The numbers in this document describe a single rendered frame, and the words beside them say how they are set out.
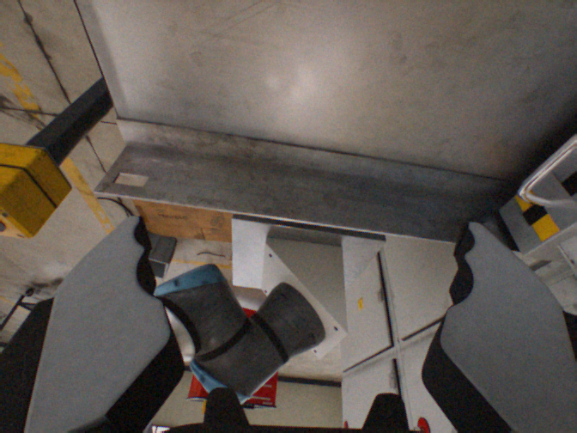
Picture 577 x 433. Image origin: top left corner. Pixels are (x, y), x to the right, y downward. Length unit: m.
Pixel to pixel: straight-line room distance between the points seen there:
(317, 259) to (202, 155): 0.34
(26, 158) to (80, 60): 1.02
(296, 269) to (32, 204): 0.42
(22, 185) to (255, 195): 0.30
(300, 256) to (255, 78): 0.39
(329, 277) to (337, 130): 0.34
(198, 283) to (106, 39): 0.34
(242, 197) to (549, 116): 0.28
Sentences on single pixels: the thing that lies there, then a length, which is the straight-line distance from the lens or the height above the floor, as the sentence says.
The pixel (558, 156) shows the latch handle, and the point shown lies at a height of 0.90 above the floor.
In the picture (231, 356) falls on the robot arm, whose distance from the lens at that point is 0.52.
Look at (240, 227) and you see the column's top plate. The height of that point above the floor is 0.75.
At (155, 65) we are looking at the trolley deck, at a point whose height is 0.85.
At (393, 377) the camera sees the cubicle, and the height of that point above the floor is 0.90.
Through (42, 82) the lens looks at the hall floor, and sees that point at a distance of 1.64.
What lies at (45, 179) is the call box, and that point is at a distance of 0.49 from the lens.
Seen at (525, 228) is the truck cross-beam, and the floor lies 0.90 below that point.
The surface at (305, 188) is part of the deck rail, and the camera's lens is 0.28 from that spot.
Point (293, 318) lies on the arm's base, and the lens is 0.55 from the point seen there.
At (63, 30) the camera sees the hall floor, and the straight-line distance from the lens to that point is 1.43.
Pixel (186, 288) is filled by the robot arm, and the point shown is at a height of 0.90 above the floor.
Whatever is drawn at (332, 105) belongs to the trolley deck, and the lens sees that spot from 0.25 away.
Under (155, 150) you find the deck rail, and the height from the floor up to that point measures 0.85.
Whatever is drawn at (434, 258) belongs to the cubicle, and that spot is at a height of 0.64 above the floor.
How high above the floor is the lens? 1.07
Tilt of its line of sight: 39 degrees down
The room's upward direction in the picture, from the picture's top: 175 degrees counter-clockwise
